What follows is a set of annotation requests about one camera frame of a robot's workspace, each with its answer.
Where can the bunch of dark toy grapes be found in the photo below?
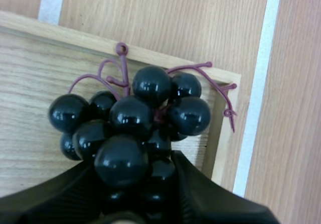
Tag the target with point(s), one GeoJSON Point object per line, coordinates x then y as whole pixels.
{"type": "Point", "coordinates": [140, 118]}

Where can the shallow wooden tray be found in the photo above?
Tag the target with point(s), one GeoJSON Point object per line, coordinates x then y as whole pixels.
{"type": "Point", "coordinates": [37, 83]}

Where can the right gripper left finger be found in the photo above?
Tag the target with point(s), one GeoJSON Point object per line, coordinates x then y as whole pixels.
{"type": "Point", "coordinates": [55, 199]}

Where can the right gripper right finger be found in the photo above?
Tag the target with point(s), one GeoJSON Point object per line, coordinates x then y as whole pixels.
{"type": "Point", "coordinates": [213, 204]}

